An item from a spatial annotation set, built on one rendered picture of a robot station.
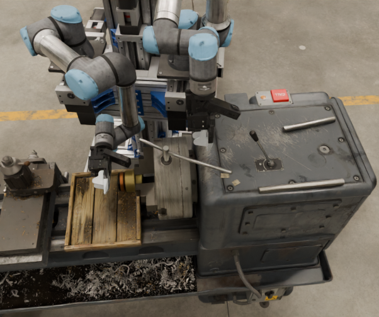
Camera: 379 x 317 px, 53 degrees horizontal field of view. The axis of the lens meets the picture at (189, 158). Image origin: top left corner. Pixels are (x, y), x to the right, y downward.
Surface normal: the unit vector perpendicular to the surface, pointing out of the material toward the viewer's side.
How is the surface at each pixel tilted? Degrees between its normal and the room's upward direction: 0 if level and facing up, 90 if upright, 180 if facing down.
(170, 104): 90
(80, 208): 0
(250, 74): 0
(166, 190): 47
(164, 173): 27
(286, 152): 0
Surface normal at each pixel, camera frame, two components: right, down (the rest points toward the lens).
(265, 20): 0.00, -0.58
